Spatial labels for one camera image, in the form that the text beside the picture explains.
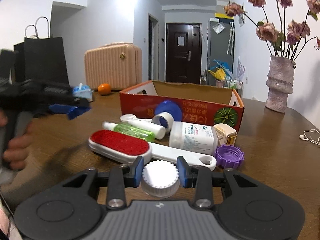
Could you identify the red white lint brush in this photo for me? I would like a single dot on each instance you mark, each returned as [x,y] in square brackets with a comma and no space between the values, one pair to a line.
[125,149]

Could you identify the purple ribbed cap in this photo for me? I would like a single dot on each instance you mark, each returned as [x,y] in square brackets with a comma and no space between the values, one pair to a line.
[229,156]

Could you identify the small white round lid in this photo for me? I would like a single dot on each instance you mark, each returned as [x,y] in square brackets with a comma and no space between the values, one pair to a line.
[126,117]

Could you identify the white wired earphones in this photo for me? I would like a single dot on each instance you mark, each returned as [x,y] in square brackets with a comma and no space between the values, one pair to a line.
[311,136]

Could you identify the person's left hand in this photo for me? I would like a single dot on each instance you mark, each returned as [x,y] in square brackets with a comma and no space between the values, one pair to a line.
[17,150]

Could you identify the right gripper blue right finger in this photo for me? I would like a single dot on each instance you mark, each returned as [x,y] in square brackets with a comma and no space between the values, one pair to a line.
[187,174]

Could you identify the orange fruit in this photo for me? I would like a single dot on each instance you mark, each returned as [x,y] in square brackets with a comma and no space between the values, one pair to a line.
[104,89]

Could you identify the green spray bottle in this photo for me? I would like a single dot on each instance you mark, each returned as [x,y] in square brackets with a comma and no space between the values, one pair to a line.
[129,130]

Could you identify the cream power adapter cube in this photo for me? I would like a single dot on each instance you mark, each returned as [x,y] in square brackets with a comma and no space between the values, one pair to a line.
[226,134]

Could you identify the yellow box on refrigerator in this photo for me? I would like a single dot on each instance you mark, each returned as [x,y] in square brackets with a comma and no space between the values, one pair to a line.
[220,15]

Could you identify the dark brown entrance door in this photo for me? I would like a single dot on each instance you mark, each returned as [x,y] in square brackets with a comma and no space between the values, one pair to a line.
[183,59]

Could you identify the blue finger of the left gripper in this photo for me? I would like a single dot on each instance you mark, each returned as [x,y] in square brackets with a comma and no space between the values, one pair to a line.
[71,112]

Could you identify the grey refrigerator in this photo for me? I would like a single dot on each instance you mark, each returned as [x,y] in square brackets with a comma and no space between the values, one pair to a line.
[220,46]

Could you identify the black paper bag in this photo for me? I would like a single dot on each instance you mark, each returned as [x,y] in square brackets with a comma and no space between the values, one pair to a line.
[40,59]

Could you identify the cluttered cart with yellow item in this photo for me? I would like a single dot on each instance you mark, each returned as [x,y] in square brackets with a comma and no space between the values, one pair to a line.
[223,76]

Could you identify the white ribbed bottle cap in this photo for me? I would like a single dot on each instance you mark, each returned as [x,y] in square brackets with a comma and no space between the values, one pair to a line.
[160,179]

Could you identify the red cardboard box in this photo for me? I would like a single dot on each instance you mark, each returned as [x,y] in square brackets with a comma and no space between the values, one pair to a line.
[199,104]

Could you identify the blue tissue pack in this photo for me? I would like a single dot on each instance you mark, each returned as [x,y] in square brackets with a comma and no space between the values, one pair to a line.
[83,91]

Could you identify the dried pink roses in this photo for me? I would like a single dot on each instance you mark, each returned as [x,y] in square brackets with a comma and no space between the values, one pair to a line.
[287,26]

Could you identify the large white labelled bottle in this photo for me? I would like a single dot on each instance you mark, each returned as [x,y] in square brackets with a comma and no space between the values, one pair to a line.
[193,137]

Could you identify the blue round lid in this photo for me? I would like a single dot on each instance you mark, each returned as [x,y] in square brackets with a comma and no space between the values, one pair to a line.
[170,107]

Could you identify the pink ribbed suitcase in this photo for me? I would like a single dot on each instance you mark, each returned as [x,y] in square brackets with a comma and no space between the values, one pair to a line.
[118,64]

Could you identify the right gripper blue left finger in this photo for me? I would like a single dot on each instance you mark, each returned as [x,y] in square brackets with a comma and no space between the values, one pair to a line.
[133,174]

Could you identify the pink textured vase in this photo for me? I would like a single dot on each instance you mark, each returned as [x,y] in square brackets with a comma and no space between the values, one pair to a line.
[280,83]

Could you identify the white blue tape roll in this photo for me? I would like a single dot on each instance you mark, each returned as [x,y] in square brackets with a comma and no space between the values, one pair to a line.
[164,119]

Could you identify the white tube bottle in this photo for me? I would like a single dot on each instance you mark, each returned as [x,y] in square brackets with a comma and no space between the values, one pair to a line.
[158,130]

